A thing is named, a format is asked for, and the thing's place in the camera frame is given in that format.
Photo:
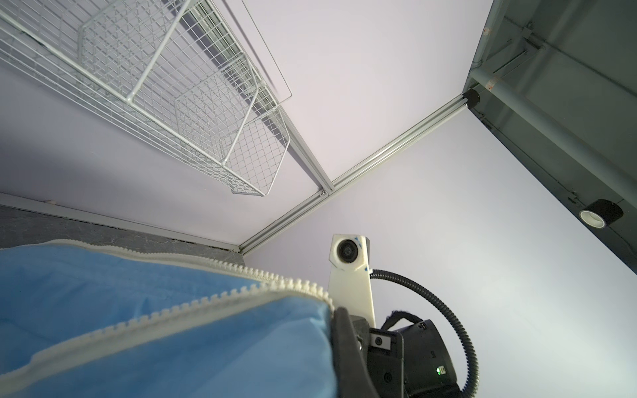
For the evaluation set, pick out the white wire shelf basket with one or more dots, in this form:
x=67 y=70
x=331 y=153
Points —
x=170 y=73

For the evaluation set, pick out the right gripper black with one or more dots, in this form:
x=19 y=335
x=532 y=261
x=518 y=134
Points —
x=406 y=357

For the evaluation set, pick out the light blue jacket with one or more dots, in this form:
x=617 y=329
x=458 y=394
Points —
x=80 y=320

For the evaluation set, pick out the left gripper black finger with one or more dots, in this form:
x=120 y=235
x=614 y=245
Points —
x=350 y=340

